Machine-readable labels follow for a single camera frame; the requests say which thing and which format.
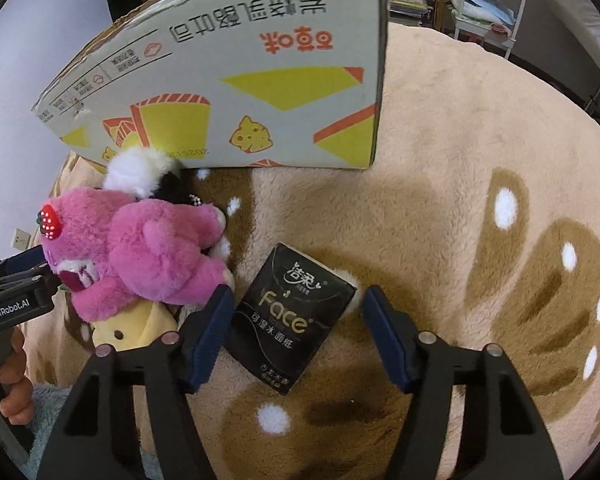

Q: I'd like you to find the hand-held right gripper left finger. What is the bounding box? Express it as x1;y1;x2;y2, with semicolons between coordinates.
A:
36;284;236;480

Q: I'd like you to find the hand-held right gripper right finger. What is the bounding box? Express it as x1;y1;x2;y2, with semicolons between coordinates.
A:
362;284;566;480

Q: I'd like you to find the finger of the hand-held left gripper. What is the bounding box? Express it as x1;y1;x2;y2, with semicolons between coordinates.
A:
0;247;50;281

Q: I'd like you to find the black tissue pack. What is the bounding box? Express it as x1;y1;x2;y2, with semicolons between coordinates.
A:
223;242;358;395

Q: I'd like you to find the yellow plush toy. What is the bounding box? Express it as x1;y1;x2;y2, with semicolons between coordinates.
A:
91;302;178;353

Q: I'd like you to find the pink plush bear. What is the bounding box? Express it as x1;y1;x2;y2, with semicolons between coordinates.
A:
39;187;228;323

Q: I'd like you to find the white and black plush toy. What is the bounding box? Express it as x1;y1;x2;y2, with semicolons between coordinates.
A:
102;146;203;208

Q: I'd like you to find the printed cardboard box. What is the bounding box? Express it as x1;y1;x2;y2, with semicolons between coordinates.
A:
31;0;391;171

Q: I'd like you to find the person's left hand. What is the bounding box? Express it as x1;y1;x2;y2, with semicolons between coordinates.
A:
0;330;33;426

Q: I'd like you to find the beige printed blanket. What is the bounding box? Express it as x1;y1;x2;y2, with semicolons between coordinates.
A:
20;22;600;480

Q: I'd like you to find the white trolley cart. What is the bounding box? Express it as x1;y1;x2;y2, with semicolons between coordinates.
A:
450;0;531;58

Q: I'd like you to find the stack of books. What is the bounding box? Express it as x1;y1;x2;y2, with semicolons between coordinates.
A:
389;0;431;23

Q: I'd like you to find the white padded mattress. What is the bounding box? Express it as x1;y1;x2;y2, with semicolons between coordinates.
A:
535;0;600;91

